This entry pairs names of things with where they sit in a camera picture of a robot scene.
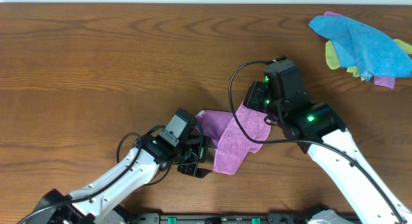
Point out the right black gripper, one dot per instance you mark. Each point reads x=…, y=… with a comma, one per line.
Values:
x=252, y=101

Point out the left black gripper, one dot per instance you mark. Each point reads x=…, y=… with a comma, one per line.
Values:
x=199, y=159

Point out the purple cloth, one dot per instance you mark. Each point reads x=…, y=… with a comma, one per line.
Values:
x=328, y=13
x=231, y=145

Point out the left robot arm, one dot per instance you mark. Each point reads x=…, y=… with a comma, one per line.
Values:
x=99, y=201

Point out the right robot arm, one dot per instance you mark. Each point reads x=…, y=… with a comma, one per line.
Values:
x=320, y=132

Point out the green cloth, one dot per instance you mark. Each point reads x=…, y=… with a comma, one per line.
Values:
x=333, y=63

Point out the blue cloth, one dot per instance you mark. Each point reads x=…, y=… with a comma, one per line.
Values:
x=367, y=48

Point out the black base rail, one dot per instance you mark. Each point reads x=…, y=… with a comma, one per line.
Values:
x=272, y=218

